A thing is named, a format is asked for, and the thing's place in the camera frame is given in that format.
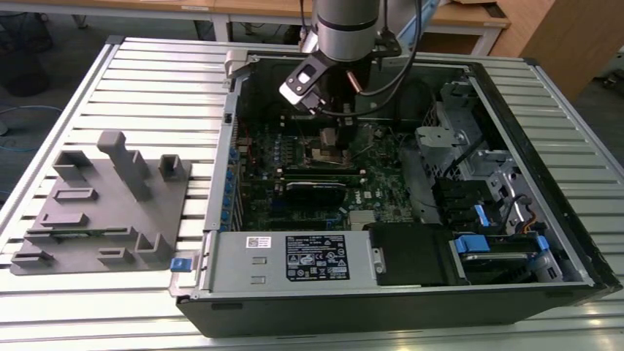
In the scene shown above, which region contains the black looped cable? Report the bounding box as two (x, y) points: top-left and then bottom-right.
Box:
(393, 78), (433, 124)

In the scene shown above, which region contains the CPU socket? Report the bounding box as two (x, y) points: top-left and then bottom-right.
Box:
(300, 135), (356, 170)

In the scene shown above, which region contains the silver metal drive cage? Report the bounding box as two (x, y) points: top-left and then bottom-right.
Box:
(397, 82), (547, 235)

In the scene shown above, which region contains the black office chair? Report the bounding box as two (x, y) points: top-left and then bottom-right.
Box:
(0, 10), (56, 98)

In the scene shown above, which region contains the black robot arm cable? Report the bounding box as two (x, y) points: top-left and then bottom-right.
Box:
(319, 0), (425, 120)

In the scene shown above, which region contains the coloured power wire bundle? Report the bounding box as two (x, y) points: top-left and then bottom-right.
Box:
(517, 215), (543, 235)

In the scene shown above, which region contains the black open PC case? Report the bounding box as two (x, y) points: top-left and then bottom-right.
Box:
(168, 49), (624, 339)

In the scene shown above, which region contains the grey parts rack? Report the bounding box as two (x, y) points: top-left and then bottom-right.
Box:
(8, 130), (195, 277)

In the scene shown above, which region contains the silver CPU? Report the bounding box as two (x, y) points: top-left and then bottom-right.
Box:
(317, 127), (340, 149)

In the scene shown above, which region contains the blue floor cable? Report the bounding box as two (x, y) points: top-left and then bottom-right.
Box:
(0, 104), (64, 154)

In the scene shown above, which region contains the green RAM stick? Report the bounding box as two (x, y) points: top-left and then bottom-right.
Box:
(48, 228), (108, 241)

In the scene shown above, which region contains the wooden top desk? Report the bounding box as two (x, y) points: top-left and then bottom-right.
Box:
(0, 0), (231, 43)
(213, 0), (512, 56)

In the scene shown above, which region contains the silver chipset heatsink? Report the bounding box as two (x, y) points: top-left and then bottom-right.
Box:
(348, 210), (381, 224)

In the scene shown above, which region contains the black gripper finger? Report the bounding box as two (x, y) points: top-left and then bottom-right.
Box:
(336, 116), (356, 150)

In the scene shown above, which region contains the grey power supply unit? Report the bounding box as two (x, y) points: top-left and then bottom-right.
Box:
(195, 230), (387, 293)

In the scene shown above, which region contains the wooden cabinet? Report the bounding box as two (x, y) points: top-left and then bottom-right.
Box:
(488, 0), (624, 100)

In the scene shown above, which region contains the grey case latch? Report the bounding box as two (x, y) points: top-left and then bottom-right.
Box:
(224, 50), (249, 80)

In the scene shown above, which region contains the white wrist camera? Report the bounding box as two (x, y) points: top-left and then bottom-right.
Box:
(277, 61), (327, 111)

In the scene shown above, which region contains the black graphics card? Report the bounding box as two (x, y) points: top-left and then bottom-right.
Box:
(285, 179), (348, 210)

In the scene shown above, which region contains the green motherboard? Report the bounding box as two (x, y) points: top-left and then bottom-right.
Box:
(233, 120), (425, 233)

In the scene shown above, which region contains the hard disk in blue carrier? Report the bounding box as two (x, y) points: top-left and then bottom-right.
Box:
(451, 233), (555, 284)

